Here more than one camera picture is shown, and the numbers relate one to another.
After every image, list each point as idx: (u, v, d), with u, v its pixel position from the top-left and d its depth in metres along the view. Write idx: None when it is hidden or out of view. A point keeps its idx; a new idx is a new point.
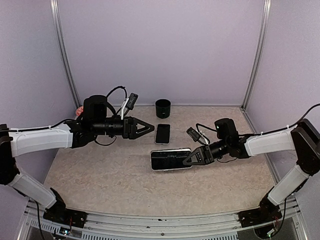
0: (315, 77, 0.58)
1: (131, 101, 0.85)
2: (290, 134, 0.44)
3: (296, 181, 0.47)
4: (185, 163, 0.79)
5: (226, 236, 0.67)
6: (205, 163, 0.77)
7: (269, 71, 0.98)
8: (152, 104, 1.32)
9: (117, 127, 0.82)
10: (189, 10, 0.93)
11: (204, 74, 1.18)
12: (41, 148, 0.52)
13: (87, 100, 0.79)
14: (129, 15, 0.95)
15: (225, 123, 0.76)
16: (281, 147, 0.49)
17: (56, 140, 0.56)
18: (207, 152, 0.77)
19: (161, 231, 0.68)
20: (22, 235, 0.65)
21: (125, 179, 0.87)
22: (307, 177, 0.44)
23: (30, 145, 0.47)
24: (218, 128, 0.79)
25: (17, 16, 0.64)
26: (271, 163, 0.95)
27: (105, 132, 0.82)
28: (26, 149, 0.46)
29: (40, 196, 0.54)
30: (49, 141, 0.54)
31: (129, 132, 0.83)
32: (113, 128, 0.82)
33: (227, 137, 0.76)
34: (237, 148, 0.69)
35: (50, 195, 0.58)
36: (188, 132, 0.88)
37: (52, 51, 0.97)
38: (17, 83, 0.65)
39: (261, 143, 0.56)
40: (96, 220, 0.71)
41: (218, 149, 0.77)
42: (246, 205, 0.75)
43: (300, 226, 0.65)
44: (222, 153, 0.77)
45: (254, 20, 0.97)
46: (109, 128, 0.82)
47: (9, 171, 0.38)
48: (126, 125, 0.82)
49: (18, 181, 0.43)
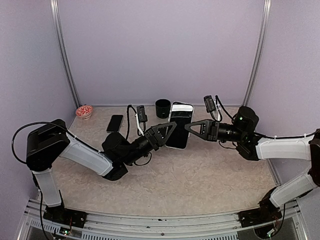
0: (314, 78, 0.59)
1: (140, 113, 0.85)
2: (307, 144, 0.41)
3: (302, 189, 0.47)
4: (188, 129, 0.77)
5: (226, 236, 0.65)
6: (206, 137, 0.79)
7: (269, 71, 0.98)
8: (152, 104, 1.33)
9: (144, 145, 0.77)
10: (189, 10, 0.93)
11: (204, 75, 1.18)
12: (83, 163, 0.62)
13: (104, 145, 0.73)
14: (129, 15, 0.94)
15: (248, 120, 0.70)
16: (297, 155, 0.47)
17: (98, 163, 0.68)
18: (214, 129, 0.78)
19: (161, 231, 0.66)
20: (21, 235, 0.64)
21: (125, 179, 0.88)
22: (313, 187, 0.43)
23: (78, 156, 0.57)
24: (240, 120, 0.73)
25: (16, 17, 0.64)
26: (271, 165, 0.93)
27: (139, 155, 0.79)
28: (73, 156, 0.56)
29: (49, 194, 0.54)
30: (92, 163, 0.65)
31: (157, 141, 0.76)
32: (141, 148, 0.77)
33: (244, 134, 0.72)
34: (248, 148, 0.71)
35: (58, 196, 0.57)
36: (205, 101, 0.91)
37: (52, 51, 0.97)
38: (18, 84, 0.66)
39: (275, 147, 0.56)
40: (96, 220, 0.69)
41: (226, 132, 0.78)
42: (246, 205, 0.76)
43: (300, 225, 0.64)
44: (227, 137, 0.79)
45: (255, 20, 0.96)
46: (140, 149, 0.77)
47: (45, 163, 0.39)
48: (150, 138, 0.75)
49: (45, 172, 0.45)
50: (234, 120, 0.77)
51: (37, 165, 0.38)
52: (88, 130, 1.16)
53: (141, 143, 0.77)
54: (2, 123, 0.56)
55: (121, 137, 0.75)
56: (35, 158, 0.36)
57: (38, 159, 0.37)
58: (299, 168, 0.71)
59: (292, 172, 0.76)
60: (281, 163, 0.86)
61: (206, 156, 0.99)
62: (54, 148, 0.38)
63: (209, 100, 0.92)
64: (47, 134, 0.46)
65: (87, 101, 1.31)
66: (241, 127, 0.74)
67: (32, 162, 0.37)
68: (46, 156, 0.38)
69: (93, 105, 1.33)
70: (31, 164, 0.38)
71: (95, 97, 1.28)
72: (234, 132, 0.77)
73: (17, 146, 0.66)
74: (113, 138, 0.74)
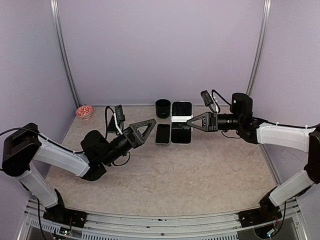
0: (314, 77, 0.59)
1: (118, 113, 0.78)
2: (307, 135, 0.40)
3: (300, 186, 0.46)
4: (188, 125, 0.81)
5: (226, 236, 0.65)
6: (208, 129, 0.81)
7: (269, 71, 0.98)
8: (152, 104, 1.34)
9: (122, 144, 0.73)
10: (189, 10, 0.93)
11: (204, 75, 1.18)
12: (59, 166, 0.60)
13: (83, 143, 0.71)
14: (129, 15, 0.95)
15: (241, 102, 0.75)
16: (293, 144, 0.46)
17: (73, 165, 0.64)
18: (213, 119, 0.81)
19: (161, 231, 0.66)
20: (21, 236, 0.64)
21: (125, 179, 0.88)
22: (311, 184, 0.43)
23: (51, 158, 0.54)
24: (235, 103, 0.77)
25: (16, 18, 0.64)
26: (272, 166, 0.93)
27: (119, 154, 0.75)
28: (47, 159, 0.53)
29: (43, 196, 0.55)
30: (67, 165, 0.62)
31: (136, 139, 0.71)
32: (120, 147, 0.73)
33: (242, 117, 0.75)
34: (248, 131, 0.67)
35: (52, 197, 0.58)
36: (202, 95, 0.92)
37: (52, 51, 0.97)
38: (18, 83, 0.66)
39: (273, 133, 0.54)
40: (96, 220, 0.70)
41: (227, 121, 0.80)
42: (245, 205, 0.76)
43: (300, 226, 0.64)
44: (229, 127, 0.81)
45: (254, 20, 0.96)
46: (118, 148, 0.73)
47: (20, 167, 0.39)
48: (128, 136, 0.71)
49: (25, 176, 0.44)
50: (231, 107, 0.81)
51: (13, 169, 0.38)
52: (88, 130, 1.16)
53: (119, 142, 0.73)
54: (2, 123, 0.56)
55: (99, 135, 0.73)
56: (10, 164, 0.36)
57: (13, 164, 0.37)
58: (299, 167, 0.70)
59: (292, 172, 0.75)
60: (281, 163, 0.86)
61: (206, 156, 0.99)
62: (27, 153, 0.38)
63: (205, 95, 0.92)
64: (19, 139, 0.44)
65: (87, 101, 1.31)
66: (238, 110, 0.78)
67: (8, 168, 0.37)
68: (20, 160, 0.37)
69: (93, 105, 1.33)
70: (7, 170, 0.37)
71: (96, 97, 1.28)
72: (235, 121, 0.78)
73: None
74: (90, 137, 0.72)
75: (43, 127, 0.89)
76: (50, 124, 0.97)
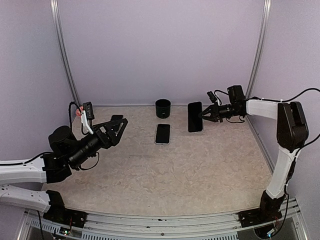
0: (314, 76, 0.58)
1: (88, 111, 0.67)
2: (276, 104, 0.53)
3: (284, 165, 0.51)
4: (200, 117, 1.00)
5: (226, 236, 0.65)
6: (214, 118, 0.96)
7: (269, 71, 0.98)
8: (152, 104, 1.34)
9: (93, 144, 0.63)
10: (189, 10, 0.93)
11: (204, 75, 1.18)
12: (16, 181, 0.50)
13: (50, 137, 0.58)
14: (129, 15, 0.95)
15: (230, 88, 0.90)
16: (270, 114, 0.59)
17: (30, 175, 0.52)
18: (215, 109, 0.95)
19: (161, 231, 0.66)
20: (21, 236, 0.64)
21: (125, 179, 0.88)
22: (291, 158, 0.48)
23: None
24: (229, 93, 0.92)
25: (16, 18, 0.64)
26: (272, 166, 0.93)
27: (87, 156, 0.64)
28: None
29: (32, 204, 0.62)
30: (23, 177, 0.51)
31: (109, 139, 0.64)
32: (90, 147, 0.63)
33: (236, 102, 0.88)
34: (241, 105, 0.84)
35: (41, 203, 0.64)
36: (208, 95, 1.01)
37: (52, 51, 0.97)
38: (18, 83, 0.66)
39: (258, 106, 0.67)
40: (96, 220, 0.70)
41: (227, 109, 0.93)
42: (245, 205, 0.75)
43: (300, 226, 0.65)
44: (229, 114, 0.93)
45: (254, 20, 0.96)
46: (87, 149, 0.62)
47: None
48: (101, 135, 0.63)
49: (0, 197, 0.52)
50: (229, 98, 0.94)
51: None
52: None
53: (90, 142, 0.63)
54: (2, 123, 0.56)
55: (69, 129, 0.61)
56: None
57: None
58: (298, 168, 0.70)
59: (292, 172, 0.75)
60: None
61: (206, 156, 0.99)
62: None
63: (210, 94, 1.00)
64: None
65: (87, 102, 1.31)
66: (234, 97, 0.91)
67: None
68: None
69: (93, 105, 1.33)
70: None
71: (96, 97, 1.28)
72: (234, 109, 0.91)
73: (17, 146, 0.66)
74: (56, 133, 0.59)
75: (43, 126, 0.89)
76: (50, 124, 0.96)
